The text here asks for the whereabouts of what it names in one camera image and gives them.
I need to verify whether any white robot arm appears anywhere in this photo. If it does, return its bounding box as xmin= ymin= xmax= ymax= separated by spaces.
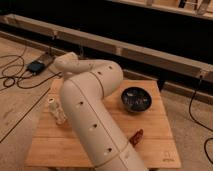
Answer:
xmin=54 ymin=52 xmax=148 ymax=171

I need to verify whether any dark bowl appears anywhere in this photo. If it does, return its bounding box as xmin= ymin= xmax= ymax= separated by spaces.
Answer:
xmin=121 ymin=87 xmax=152 ymax=113

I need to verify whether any clear plastic bottle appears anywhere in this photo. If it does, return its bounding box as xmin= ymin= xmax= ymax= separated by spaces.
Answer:
xmin=47 ymin=98 xmax=67 ymax=125

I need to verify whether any blue power box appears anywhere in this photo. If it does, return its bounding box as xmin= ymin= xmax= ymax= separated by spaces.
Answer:
xmin=27 ymin=61 xmax=45 ymax=74

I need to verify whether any wooden table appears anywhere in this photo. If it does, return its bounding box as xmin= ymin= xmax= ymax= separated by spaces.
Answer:
xmin=25 ymin=80 xmax=181 ymax=168

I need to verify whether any black cable right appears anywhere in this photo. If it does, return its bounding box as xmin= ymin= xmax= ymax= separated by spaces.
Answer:
xmin=188 ymin=74 xmax=213 ymax=166

